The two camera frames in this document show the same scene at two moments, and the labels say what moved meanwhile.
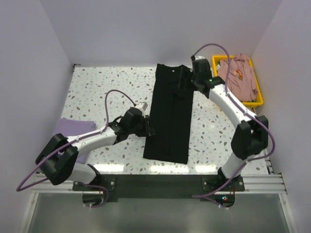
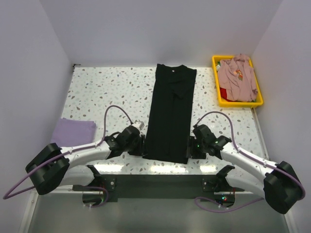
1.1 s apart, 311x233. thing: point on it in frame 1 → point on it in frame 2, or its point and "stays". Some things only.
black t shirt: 171,114 stays
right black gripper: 181,79 → 191,150
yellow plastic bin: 258,100 stays
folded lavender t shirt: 70,127 stays
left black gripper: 147,126 → 141,149
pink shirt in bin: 242,79 stays
